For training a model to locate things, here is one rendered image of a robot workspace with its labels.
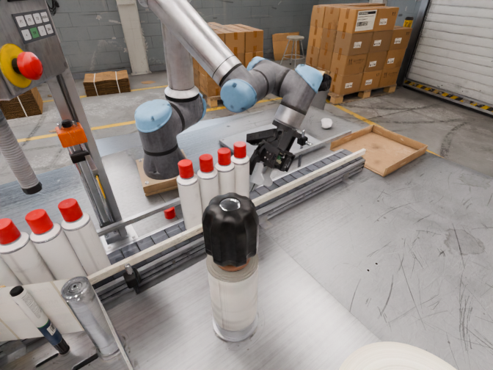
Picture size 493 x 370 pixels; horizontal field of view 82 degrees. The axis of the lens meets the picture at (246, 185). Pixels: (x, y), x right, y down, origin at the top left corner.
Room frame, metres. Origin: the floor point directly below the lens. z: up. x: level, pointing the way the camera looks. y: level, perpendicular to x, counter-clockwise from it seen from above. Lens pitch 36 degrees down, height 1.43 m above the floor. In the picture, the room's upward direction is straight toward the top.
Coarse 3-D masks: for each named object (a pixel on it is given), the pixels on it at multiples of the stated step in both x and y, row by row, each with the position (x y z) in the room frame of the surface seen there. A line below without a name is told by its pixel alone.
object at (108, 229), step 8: (336, 136) 0.94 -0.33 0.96; (344, 136) 0.97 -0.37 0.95; (320, 144) 0.89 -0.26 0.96; (296, 152) 0.82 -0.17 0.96; (304, 152) 0.84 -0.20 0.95; (176, 200) 0.57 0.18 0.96; (152, 208) 0.54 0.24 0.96; (160, 208) 0.54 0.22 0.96; (168, 208) 0.55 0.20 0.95; (136, 216) 0.51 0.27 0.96; (144, 216) 0.52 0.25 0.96; (112, 224) 0.48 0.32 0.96; (120, 224) 0.48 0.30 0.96; (128, 224) 0.49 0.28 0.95; (104, 232) 0.46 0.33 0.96
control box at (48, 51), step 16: (0, 0) 0.46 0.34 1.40; (32, 0) 0.53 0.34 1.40; (0, 16) 0.45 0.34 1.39; (0, 32) 0.43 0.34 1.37; (16, 32) 0.46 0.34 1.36; (0, 48) 0.42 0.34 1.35; (16, 48) 0.45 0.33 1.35; (32, 48) 0.48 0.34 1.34; (48, 48) 0.53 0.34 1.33; (0, 64) 0.41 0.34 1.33; (48, 64) 0.51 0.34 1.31; (64, 64) 0.55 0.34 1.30; (0, 80) 0.40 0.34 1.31; (16, 80) 0.42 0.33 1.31; (32, 80) 0.45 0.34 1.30; (0, 96) 0.40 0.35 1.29; (16, 96) 0.42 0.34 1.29
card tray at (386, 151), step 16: (368, 128) 1.23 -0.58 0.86; (384, 128) 1.21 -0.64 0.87; (336, 144) 1.10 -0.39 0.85; (352, 144) 1.12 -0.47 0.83; (368, 144) 1.12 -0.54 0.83; (384, 144) 1.12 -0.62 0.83; (400, 144) 1.12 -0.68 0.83; (416, 144) 1.08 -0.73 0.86; (368, 160) 0.98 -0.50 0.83; (384, 160) 0.98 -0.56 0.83; (400, 160) 0.92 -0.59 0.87
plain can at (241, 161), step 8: (240, 144) 0.65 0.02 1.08; (240, 152) 0.63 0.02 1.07; (232, 160) 0.64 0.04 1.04; (240, 160) 0.63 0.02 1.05; (248, 160) 0.64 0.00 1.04; (240, 168) 0.63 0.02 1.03; (248, 168) 0.64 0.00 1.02; (240, 176) 0.63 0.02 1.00; (248, 176) 0.64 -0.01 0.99; (240, 184) 0.63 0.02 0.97; (248, 184) 0.64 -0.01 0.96; (240, 192) 0.63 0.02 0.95; (248, 192) 0.64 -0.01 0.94
